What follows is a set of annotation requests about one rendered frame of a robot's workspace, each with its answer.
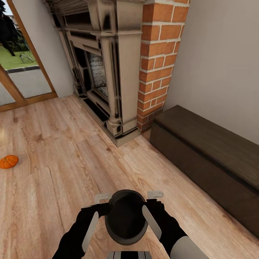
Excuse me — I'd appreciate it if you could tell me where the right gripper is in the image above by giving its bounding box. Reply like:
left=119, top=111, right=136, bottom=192
left=139, top=202, right=164, bottom=211

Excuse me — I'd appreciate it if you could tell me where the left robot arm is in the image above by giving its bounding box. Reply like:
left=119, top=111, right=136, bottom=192
left=52, top=193, right=113, bottom=259

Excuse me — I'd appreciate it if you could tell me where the pumpkin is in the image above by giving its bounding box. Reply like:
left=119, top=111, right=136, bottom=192
left=0, top=155, right=18, bottom=169

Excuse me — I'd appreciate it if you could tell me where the cauldron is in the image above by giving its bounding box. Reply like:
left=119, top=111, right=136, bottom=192
left=105, top=189, right=148, bottom=246

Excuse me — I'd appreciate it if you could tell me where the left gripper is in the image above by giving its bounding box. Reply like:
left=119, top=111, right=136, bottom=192
left=95, top=203, right=113, bottom=218

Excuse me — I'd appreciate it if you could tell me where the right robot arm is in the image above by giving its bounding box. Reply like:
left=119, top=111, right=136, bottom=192
left=139, top=191, right=210, bottom=259

